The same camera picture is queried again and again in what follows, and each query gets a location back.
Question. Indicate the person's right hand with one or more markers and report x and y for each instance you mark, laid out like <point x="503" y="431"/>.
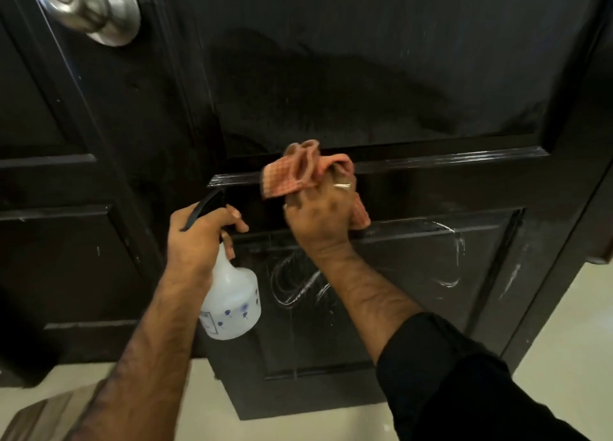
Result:
<point x="321" y="211"/>

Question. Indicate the person's left hand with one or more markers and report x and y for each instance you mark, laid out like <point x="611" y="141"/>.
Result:
<point x="201" y="249"/>

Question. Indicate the orange checked cloth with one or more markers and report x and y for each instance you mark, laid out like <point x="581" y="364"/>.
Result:
<point x="292" y="172"/>

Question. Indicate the white spray bottle black trigger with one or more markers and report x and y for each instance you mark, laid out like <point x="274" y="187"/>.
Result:
<point x="230" y="306"/>

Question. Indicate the black wooden door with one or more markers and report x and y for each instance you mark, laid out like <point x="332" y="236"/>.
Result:
<point x="383" y="72"/>

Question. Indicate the person's left forearm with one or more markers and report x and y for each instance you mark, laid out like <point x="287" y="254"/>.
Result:
<point x="139" y="364"/>

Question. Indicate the black laundry room door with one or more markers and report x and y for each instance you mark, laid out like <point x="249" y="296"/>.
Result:
<point x="57" y="239"/>

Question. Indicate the black right sleeve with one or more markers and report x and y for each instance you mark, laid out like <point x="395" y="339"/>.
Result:
<point x="455" y="383"/>

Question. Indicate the brown striped doormat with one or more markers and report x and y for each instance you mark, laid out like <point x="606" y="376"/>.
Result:
<point x="43" y="417"/>

